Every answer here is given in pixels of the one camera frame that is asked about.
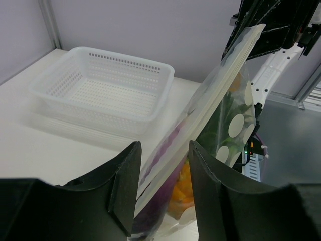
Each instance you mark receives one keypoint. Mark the fake pineapple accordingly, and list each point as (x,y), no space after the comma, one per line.
(223,137)

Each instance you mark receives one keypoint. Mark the left aluminium frame post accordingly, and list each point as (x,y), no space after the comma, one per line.
(51,23)

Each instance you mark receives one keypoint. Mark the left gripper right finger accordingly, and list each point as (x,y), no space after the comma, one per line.
(231,206)

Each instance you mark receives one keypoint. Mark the white plastic basket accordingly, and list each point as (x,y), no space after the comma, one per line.
(104,90)

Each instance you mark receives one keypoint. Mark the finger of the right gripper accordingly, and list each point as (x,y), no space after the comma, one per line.
(287,22)

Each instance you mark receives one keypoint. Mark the aluminium mounting rail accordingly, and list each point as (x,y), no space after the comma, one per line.
(309,96)

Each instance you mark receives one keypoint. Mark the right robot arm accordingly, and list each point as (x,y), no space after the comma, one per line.
(275,65)

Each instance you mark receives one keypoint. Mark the purple fake eggplant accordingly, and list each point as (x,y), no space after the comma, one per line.
(156,197)

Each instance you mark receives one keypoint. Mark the clear polka dot zip bag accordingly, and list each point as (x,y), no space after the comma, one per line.
(199,110)

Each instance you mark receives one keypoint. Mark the slotted cable duct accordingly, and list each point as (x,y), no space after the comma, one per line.
(252,169)

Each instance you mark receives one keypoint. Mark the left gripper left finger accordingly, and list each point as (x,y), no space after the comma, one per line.
(99,205)

